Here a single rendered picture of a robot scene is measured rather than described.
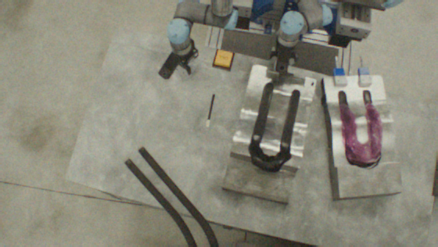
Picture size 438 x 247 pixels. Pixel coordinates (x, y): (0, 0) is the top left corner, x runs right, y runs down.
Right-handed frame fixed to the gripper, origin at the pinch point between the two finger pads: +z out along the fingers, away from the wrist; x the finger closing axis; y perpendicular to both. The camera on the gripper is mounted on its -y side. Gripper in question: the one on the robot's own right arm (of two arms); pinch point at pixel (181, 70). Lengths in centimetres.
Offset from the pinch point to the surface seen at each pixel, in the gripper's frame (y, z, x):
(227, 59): 16.6, 0.9, -9.9
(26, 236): -117, 85, 27
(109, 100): -28.5, 4.6, 15.1
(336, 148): 17, -3, -67
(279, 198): -13, -1, -63
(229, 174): -18.3, -1.3, -42.8
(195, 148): -18.8, 4.6, -25.6
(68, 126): -52, 85, 56
